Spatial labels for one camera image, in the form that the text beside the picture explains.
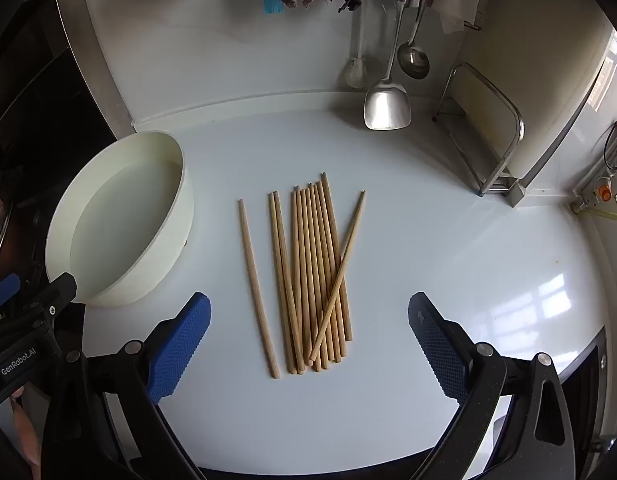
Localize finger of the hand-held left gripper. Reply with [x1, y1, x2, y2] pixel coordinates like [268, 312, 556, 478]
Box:
[0, 276, 22, 313]
[0, 272, 78, 343]

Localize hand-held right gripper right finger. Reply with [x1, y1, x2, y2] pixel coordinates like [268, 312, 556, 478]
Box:
[408, 291, 576, 480]

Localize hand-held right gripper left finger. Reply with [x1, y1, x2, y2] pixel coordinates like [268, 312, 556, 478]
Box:
[41, 292, 212, 480]

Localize white round plastic basin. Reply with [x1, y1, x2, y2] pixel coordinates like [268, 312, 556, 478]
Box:
[45, 131, 196, 308]

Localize bunch of wooden chopsticks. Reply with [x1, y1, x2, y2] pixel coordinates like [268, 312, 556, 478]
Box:
[238, 172, 366, 380]

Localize person's left hand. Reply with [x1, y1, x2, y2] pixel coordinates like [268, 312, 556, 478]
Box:
[9, 384, 42, 468]

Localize metal cutting board rack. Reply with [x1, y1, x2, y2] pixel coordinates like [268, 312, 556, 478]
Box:
[432, 61, 525, 208]

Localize metal spatula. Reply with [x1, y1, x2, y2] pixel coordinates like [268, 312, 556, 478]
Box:
[363, 0, 414, 132]

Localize white dish brush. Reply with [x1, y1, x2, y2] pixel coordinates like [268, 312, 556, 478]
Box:
[344, 5, 370, 90]

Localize cream cutting board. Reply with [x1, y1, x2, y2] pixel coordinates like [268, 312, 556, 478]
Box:
[455, 0, 616, 181]

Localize metal ladle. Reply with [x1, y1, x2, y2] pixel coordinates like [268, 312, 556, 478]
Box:
[397, 0, 434, 80]

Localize wall socket with orange button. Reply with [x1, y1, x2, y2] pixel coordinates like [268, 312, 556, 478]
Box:
[571, 162, 617, 213]

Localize black cable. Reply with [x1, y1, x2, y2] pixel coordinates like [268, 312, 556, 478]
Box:
[603, 119, 617, 173]

